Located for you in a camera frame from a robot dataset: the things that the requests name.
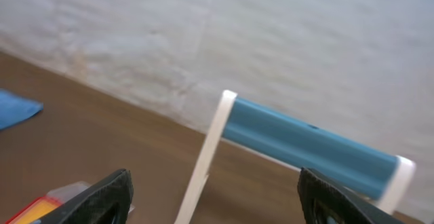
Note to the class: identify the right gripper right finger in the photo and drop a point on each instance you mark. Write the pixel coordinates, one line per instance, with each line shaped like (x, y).
(339, 207)

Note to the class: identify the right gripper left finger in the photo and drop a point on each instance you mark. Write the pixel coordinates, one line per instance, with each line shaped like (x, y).
(101, 200)

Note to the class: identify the red and yellow tip box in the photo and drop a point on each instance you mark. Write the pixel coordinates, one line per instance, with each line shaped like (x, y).
(35, 210)

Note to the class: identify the white and blue stand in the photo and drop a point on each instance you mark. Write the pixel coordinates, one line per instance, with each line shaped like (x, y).
(305, 142)

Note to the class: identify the blue cloth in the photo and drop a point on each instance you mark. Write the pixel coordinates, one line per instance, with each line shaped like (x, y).
(15, 110)

